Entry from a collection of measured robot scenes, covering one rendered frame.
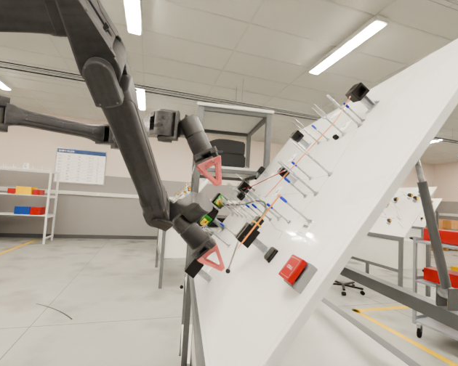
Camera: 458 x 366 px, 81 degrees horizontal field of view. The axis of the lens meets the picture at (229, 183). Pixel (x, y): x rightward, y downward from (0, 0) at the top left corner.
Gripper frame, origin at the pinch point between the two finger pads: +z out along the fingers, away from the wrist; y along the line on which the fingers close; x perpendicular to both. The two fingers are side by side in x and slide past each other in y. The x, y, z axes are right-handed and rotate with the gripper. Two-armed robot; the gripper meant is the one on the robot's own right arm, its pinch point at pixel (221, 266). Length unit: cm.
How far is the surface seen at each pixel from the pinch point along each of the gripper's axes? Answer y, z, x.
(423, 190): -14, 16, -52
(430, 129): -29, -1, -50
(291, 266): -25.2, 1.5, -13.0
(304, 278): -27.8, 3.7, -13.2
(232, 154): 103, -22, -42
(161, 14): 234, -194, -107
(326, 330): 15, 47, -11
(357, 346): 5, 50, -15
